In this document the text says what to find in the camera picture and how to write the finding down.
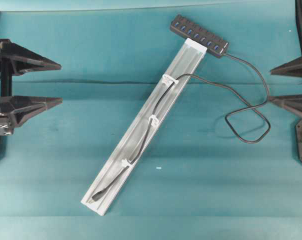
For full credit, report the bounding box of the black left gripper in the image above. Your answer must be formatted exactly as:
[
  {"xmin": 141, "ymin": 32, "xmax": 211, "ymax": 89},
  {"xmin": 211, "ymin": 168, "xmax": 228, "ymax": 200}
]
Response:
[{"xmin": 0, "ymin": 38, "xmax": 63, "ymax": 136}]

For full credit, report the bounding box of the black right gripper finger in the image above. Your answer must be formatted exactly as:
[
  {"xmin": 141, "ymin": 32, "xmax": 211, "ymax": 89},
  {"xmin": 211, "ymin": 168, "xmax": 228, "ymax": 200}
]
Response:
[
  {"xmin": 270, "ymin": 56, "xmax": 302, "ymax": 78},
  {"xmin": 269, "ymin": 94, "xmax": 302, "ymax": 118}
]

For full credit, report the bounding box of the white ring far end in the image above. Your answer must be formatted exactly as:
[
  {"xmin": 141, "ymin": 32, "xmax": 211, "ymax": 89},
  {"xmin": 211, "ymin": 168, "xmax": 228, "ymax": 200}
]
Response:
[{"xmin": 120, "ymin": 157, "xmax": 136, "ymax": 170}]

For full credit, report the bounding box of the silver aluminium rail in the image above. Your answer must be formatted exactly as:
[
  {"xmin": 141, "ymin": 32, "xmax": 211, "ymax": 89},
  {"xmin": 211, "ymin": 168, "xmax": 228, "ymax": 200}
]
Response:
[{"xmin": 81, "ymin": 38, "xmax": 207, "ymax": 216}]

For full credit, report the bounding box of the white middle ring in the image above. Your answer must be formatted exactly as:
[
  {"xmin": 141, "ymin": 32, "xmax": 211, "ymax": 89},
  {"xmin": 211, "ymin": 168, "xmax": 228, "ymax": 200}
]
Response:
[{"xmin": 148, "ymin": 114, "xmax": 161, "ymax": 128}]

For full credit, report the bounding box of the teal table cloth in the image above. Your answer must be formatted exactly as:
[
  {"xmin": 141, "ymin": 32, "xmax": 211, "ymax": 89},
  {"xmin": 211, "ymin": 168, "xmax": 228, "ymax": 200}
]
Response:
[{"xmin": 0, "ymin": 0, "xmax": 302, "ymax": 240}]

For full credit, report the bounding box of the black USB hub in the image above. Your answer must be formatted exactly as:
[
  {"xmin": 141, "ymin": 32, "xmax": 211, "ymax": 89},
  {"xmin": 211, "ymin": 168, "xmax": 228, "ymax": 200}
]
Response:
[{"xmin": 170, "ymin": 14, "xmax": 229, "ymax": 58}]

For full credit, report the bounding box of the white ring near hub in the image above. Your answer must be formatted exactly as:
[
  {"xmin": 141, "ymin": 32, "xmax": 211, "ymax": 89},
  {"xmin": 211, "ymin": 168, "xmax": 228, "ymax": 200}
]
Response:
[{"xmin": 161, "ymin": 73, "xmax": 180, "ymax": 87}]

